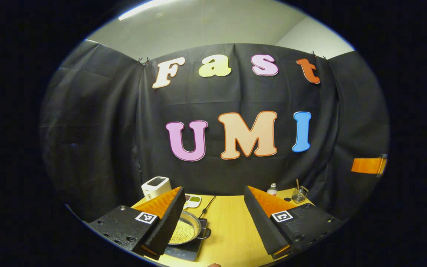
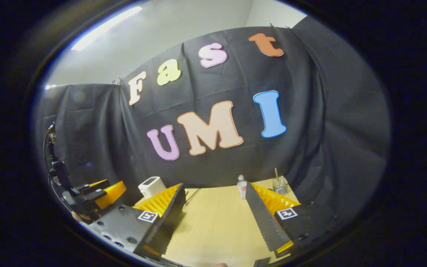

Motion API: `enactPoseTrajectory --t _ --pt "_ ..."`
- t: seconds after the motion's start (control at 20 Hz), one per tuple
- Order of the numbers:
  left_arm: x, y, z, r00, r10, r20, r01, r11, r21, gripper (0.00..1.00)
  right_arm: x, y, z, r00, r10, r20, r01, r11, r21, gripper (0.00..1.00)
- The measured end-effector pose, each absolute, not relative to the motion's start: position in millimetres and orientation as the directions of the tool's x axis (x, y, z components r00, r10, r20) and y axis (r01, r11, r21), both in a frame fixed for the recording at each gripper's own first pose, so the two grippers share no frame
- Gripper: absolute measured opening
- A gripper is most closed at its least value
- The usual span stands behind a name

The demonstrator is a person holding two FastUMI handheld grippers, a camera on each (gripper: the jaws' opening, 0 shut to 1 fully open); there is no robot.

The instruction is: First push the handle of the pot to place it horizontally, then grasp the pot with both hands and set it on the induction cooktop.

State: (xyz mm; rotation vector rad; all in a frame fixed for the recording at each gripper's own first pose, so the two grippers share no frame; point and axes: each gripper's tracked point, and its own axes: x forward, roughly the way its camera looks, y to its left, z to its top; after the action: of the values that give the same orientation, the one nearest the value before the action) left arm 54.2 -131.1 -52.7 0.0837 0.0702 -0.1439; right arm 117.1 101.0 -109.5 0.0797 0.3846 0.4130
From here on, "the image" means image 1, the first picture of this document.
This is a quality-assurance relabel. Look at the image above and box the black backdrop cloth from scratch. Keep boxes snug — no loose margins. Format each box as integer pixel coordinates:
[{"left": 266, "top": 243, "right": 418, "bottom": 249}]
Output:
[{"left": 39, "top": 40, "right": 390, "bottom": 223}]

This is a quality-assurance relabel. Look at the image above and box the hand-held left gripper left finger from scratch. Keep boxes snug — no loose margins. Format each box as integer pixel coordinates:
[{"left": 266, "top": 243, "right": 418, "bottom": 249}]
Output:
[{"left": 87, "top": 186, "right": 186, "bottom": 260}]

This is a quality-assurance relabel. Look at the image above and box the black power cable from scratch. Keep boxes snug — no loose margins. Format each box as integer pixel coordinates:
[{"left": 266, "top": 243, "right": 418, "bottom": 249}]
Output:
[{"left": 198, "top": 195, "right": 216, "bottom": 218}]

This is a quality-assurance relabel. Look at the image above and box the steel pot with black handles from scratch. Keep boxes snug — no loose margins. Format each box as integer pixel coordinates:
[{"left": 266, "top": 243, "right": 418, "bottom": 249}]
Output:
[{"left": 168, "top": 210, "right": 212, "bottom": 245}]

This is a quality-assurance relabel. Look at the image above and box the wire mesh basket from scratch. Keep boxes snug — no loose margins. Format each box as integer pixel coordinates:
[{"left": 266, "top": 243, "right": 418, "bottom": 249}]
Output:
[{"left": 291, "top": 186, "right": 309, "bottom": 204}]

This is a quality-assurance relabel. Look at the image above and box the pile of yellow soybeans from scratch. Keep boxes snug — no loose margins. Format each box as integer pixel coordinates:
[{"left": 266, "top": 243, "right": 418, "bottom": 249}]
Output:
[{"left": 169, "top": 219, "right": 195, "bottom": 244}]

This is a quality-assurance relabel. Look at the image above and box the white divided dish of beans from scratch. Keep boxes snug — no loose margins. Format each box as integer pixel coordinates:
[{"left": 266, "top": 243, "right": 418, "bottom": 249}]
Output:
[{"left": 184, "top": 194, "right": 202, "bottom": 209}]

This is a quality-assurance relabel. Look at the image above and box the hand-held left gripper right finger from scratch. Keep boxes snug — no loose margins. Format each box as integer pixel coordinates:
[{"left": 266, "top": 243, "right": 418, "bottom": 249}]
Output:
[{"left": 244, "top": 185, "right": 344, "bottom": 260}]

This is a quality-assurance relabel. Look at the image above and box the black induction cooktop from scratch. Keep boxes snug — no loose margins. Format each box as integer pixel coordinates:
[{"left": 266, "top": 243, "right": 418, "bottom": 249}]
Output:
[{"left": 163, "top": 218, "right": 208, "bottom": 261}]

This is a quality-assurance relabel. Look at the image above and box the white toaster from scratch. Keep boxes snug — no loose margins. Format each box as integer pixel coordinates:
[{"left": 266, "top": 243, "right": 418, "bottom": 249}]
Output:
[{"left": 141, "top": 176, "right": 172, "bottom": 201}]

